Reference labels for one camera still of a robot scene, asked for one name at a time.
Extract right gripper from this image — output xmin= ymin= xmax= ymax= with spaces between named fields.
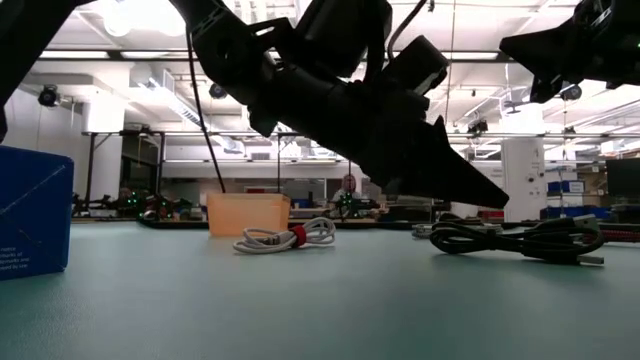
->
xmin=499 ymin=0 xmax=640 ymax=105

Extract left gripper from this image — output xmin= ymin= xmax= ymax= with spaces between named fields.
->
xmin=277 ymin=64 xmax=510 ymax=210

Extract black USB cable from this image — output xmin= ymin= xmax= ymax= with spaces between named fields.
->
xmin=428 ymin=212 xmax=606 ymax=267

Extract white cable with red strap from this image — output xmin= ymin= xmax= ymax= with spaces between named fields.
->
xmin=232 ymin=216 xmax=337 ymax=255

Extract white building column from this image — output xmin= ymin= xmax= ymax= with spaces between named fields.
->
xmin=501 ymin=137 xmax=547 ymax=223

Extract person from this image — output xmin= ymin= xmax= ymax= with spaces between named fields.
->
xmin=331 ymin=173 xmax=365 ymax=206

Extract background robot with green lights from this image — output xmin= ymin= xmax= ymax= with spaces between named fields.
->
xmin=333 ymin=192 xmax=382 ymax=221

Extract blue storage bins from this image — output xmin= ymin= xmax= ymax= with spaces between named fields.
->
xmin=546 ymin=179 xmax=587 ymax=195

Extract dark computer monitor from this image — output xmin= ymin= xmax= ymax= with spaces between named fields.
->
xmin=606 ymin=157 xmax=640 ymax=199

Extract orange plastic bin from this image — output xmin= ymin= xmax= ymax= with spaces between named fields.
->
xmin=206 ymin=192 xmax=292 ymax=238

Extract background workbench with robots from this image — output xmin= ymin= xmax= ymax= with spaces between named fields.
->
xmin=71 ymin=187 xmax=207 ymax=224

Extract blue game controller box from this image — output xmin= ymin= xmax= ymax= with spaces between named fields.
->
xmin=0 ymin=144 xmax=75 ymax=281

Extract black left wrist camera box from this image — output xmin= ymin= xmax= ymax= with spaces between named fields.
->
xmin=388 ymin=34 xmax=450 ymax=96

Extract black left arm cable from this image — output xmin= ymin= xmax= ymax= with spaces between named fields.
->
xmin=185 ymin=27 xmax=227 ymax=195

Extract black metal rack frame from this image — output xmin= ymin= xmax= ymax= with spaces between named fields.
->
xmin=82 ymin=129 xmax=167 ymax=202

